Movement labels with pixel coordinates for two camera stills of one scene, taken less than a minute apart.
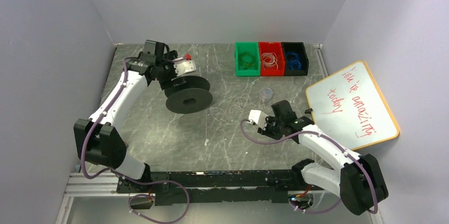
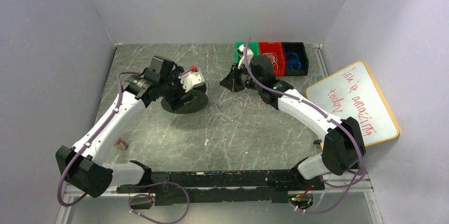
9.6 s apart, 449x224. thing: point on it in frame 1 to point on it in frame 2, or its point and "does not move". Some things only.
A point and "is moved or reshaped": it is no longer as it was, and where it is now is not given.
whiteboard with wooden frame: [349, 107] does not move
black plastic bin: [295, 61] does not move
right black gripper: [269, 129] to [231, 79]
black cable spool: [193, 96] is moved or reshaped
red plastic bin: [272, 59] does not move
